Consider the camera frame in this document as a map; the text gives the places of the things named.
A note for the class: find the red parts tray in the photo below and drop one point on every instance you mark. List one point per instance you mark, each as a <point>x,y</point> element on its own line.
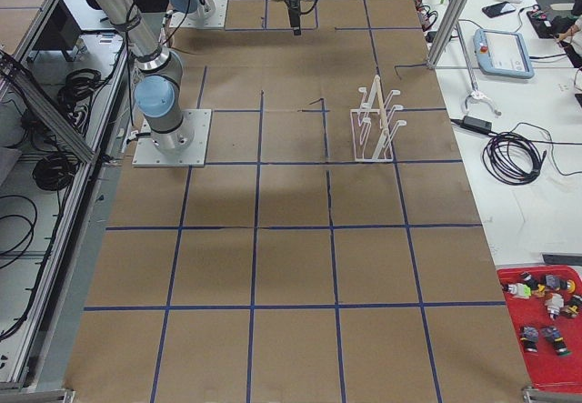
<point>544,304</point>

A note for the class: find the black power adapter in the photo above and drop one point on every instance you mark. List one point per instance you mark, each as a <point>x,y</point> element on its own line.
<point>476,125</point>

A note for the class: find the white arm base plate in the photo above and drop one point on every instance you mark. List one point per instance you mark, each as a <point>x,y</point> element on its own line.
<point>215,21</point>
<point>187,146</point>

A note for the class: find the blue teach pendant tablet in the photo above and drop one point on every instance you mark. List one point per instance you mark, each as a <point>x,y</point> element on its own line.
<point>501,53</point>

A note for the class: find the aluminium frame post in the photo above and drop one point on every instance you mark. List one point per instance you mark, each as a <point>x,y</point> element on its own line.
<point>449,21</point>

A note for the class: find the white wire cup rack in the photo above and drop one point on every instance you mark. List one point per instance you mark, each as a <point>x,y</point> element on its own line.
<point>374,124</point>

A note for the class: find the black smartphone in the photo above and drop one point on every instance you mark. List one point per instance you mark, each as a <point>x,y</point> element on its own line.
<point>498,9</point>

